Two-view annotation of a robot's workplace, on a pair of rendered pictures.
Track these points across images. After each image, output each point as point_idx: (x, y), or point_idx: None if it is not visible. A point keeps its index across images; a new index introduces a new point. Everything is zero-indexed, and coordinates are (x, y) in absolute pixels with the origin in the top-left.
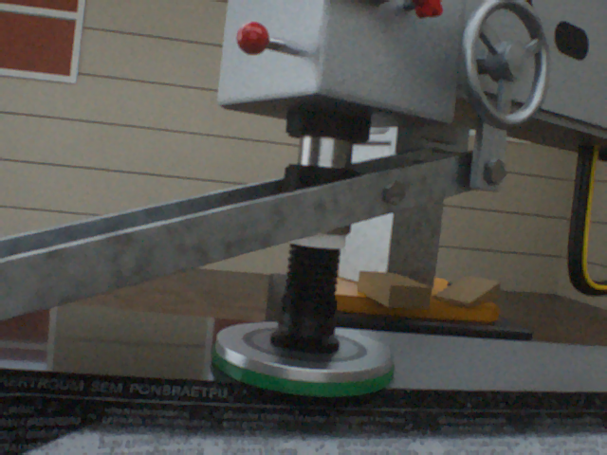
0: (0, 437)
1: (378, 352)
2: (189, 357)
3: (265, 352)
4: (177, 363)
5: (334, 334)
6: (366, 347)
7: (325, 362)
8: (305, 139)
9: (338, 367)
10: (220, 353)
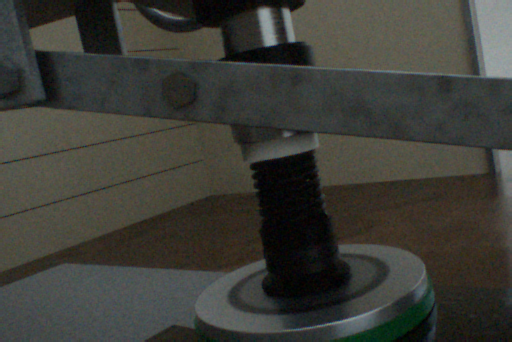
0: None
1: (253, 267)
2: (455, 326)
3: (383, 264)
4: (483, 314)
5: (228, 299)
6: (248, 274)
7: (341, 252)
8: (289, 11)
9: (341, 247)
10: (426, 285)
